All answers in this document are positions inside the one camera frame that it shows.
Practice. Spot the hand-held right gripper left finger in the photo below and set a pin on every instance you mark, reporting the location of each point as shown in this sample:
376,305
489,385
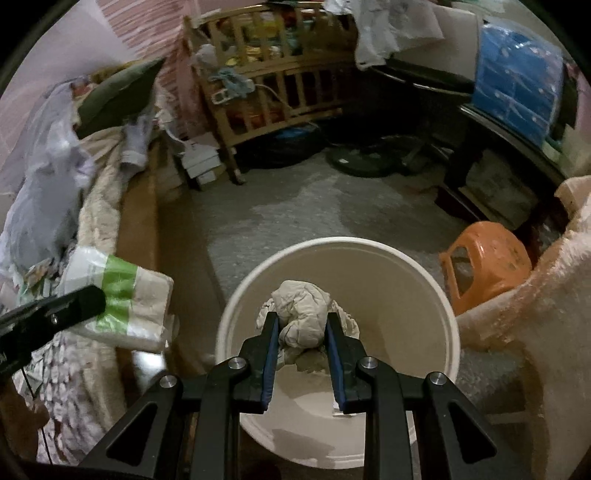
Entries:
272,355

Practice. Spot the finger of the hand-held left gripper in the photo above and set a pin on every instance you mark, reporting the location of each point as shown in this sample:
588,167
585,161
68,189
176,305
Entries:
69,307

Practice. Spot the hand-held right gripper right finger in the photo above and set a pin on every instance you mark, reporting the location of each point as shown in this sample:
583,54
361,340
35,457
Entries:
334,360

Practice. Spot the white tissue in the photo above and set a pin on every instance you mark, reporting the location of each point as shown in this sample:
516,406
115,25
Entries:
300,304

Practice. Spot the white plastic bucket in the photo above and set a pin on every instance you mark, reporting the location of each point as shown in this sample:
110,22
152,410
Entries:
397,295

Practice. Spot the green and white plastic bag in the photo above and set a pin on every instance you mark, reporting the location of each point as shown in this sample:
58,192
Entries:
120,286

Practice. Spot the beige fluffy blanket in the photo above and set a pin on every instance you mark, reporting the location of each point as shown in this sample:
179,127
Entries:
99,203

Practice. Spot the grey garment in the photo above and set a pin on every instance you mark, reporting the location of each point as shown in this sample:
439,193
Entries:
41,194

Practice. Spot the orange plastic stool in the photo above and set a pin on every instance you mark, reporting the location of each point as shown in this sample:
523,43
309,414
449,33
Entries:
489,258

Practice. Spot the white cardboard boxes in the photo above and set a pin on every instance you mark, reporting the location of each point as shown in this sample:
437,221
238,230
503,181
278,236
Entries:
198,159

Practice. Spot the black round fan base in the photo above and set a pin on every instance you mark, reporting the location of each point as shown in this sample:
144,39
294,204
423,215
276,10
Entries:
364,161

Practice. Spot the black bag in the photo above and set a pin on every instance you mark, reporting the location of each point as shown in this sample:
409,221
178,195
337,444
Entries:
277,147

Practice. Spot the cream fluffy throw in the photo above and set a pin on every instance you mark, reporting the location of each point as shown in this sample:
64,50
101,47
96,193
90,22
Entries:
545,323

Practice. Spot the green pillow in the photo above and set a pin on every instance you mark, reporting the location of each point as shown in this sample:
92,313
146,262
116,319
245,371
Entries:
115,97

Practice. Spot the wooden baby crib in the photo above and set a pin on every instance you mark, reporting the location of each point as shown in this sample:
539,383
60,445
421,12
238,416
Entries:
277,69

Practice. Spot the black table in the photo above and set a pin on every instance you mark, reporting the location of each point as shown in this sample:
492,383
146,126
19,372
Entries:
461,85

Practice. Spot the blue plastic package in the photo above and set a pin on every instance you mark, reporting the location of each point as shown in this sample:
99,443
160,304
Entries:
512,87

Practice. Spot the white hanging plastic bag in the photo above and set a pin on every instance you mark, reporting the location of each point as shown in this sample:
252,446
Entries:
383,32

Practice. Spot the wooden bed frame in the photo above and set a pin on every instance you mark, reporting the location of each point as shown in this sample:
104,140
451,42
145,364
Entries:
138,217

